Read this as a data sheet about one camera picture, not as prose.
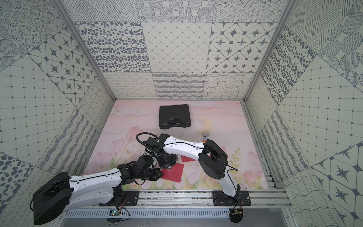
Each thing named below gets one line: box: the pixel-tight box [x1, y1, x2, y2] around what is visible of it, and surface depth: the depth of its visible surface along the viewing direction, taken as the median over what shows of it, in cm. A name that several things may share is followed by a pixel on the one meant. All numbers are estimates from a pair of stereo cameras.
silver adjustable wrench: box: [201, 130, 210, 143], surface depth 100 cm
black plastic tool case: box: [158, 104, 191, 130], surface depth 105 cm
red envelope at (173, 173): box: [161, 162, 185, 183], surface depth 84 cm
